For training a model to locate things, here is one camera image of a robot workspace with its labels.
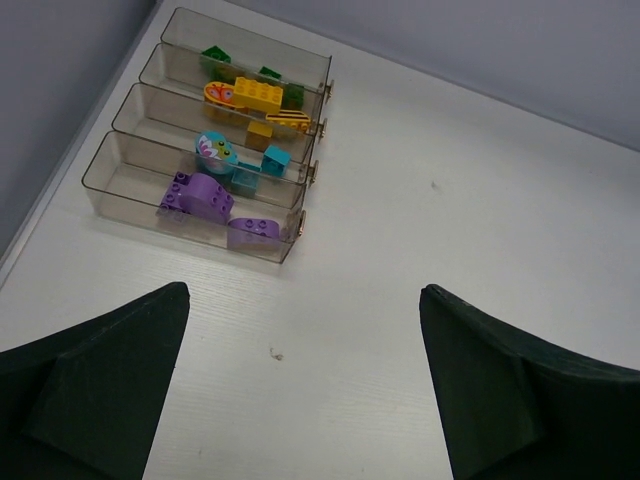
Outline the dark green lego brick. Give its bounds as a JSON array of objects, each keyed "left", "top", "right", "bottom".
[{"left": 259, "top": 66, "right": 282, "bottom": 81}]

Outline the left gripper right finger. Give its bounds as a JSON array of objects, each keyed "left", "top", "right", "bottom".
[{"left": 419, "top": 284, "right": 639, "bottom": 479}]

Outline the clear drawer bin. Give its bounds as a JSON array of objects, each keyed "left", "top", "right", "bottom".
[
  {"left": 82, "top": 131, "right": 306, "bottom": 263},
  {"left": 112, "top": 83, "right": 318, "bottom": 185},
  {"left": 161, "top": 7, "right": 333, "bottom": 93},
  {"left": 140, "top": 43, "right": 326, "bottom": 140}
]

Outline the teal lego brick in bin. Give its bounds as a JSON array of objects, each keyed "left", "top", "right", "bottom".
[{"left": 231, "top": 162, "right": 261, "bottom": 198}]

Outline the teal square lego brick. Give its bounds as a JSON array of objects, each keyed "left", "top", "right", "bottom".
[{"left": 261, "top": 145, "right": 291, "bottom": 177}]

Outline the teal oval lego piece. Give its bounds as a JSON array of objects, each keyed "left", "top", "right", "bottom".
[{"left": 195, "top": 131, "right": 238, "bottom": 176}]

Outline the purple lego brick front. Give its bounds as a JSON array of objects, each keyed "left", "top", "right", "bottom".
[{"left": 158, "top": 171, "right": 234, "bottom": 224}]

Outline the purple printed lego brick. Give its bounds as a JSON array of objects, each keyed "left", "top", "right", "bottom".
[{"left": 227, "top": 217, "right": 280, "bottom": 251}]

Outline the yellow curved lego brick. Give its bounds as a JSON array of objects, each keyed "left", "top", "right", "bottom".
[{"left": 265, "top": 109, "right": 312, "bottom": 133}]

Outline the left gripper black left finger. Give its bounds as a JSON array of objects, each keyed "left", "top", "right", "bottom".
[{"left": 1, "top": 282, "right": 190, "bottom": 479}]

